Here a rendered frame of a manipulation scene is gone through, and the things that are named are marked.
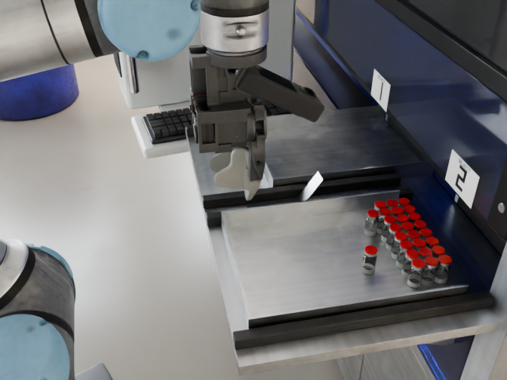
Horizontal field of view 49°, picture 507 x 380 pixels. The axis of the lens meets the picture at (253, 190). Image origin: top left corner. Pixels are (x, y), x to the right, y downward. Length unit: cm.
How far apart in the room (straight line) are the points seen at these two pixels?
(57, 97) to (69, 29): 305
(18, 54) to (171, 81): 117
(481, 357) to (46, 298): 67
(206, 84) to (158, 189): 206
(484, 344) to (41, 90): 287
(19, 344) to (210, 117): 33
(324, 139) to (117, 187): 161
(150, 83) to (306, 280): 86
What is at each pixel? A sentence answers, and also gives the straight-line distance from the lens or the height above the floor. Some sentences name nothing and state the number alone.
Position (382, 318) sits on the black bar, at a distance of 87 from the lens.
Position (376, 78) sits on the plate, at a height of 104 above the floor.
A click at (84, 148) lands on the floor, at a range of 312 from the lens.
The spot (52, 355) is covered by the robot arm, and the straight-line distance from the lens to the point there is 69.
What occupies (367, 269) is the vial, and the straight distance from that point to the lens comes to 94.
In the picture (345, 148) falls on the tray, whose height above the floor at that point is 88.
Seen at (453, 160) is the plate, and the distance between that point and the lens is 98.
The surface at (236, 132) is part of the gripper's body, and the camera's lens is 66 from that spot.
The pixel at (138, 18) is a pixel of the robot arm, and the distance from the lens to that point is 43.
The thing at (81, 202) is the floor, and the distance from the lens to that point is 270.
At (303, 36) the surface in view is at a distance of 198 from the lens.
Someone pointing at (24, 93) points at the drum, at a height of 17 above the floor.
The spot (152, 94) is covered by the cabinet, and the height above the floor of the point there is 84.
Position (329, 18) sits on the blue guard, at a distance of 152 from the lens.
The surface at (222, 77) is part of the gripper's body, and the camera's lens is 65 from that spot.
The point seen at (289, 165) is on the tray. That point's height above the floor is 88.
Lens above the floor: 152
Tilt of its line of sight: 35 degrees down
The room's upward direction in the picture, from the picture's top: straight up
